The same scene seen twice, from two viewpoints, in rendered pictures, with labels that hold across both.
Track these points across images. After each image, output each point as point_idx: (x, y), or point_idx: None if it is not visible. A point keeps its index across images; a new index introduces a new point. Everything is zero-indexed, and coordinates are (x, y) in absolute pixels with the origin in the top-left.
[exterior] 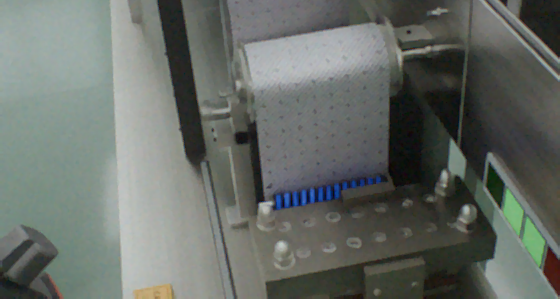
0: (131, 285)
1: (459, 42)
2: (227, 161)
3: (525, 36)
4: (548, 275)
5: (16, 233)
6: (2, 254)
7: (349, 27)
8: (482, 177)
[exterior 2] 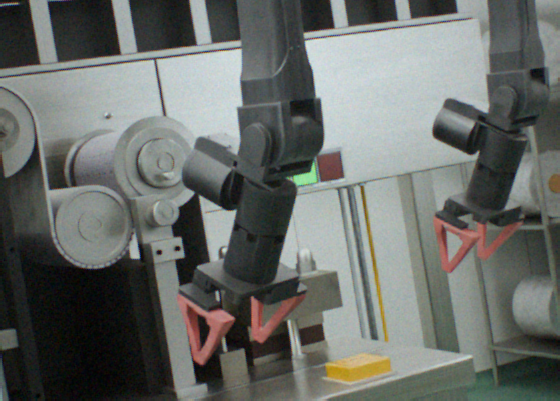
0: (333, 391)
1: (150, 116)
2: None
3: (227, 47)
4: (326, 176)
5: (457, 97)
6: (480, 102)
7: (101, 136)
8: None
